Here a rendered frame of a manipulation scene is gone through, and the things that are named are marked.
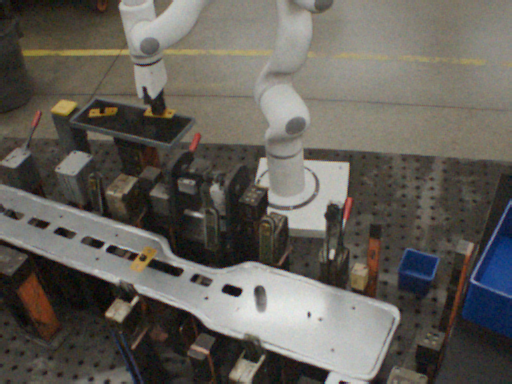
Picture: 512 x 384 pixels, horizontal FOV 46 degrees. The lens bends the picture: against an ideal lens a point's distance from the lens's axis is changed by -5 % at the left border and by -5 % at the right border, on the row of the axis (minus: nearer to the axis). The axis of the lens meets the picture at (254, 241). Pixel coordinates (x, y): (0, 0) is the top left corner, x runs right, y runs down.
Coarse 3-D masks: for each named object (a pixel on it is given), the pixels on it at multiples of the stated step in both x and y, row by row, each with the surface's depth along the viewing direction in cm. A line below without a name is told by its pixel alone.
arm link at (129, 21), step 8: (128, 0) 150; (136, 0) 149; (144, 0) 149; (120, 8) 148; (128, 8) 147; (136, 8) 147; (144, 8) 147; (152, 8) 150; (128, 16) 148; (136, 16) 148; (144, 16) 148; (152, 16) 150; (128, 24) 149; (128, 32) 150; (128, 40) 154
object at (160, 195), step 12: (156, 192) 171; (168, 192) 171; (156, 204) 173; (168, 204) 170; (156, 216) 177; (168, 216) 174; (168, 228) 180; (168, 240) 184; (180, 240) 183; (180, 252) 186; (168, 264) 193
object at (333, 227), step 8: (328, 208) 143; (336, 208) 143; (328, 216) 141; (336, 216) 141; (328, 224) 146; (336, 224) 146; (328, 232) 148; (336, 232) 146; (328, 240) 149; (336, 240) 147; (328, 248) 151; (336, 248) 149; (336, 256) 150; (336, 264) 152
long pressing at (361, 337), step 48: (0, 192) 190; (48, 240) 173; (144, 240) 170; (144, 288) 158; (192, 288) 157; (288, 288) 155; (336, 288) 153; (240, 336) 146; (288, 336) 145; (336, 336) 144; (384, 336) 142
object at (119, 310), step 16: (112, 304) 149; (128, 304) 149; (112, 320) 147; (128, 320) 149; (144, 320) 156; (128, 336) 151; (144, 336) 159; (128, 352) 155; (144, 352) 161; (128, 368) 163; (144, 368) 164; (160, 368) 173
